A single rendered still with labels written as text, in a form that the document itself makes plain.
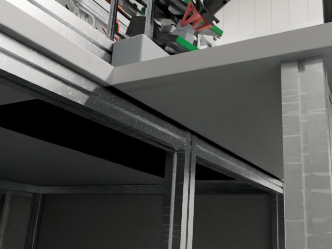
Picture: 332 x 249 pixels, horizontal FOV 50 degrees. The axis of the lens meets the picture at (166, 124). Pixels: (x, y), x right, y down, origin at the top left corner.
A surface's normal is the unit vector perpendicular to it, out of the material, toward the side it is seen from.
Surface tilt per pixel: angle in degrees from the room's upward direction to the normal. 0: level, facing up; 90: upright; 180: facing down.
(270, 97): 180
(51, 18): 90
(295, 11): 90
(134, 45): 90
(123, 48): 90
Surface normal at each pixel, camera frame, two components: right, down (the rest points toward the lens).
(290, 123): -0.50, -0.28
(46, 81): 0.84, -0.10
